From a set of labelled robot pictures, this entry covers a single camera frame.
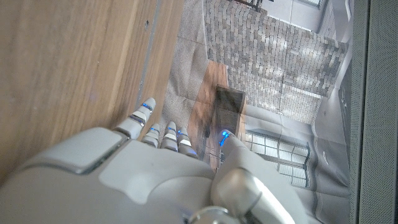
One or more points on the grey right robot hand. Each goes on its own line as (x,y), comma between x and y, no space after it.
(124,186)

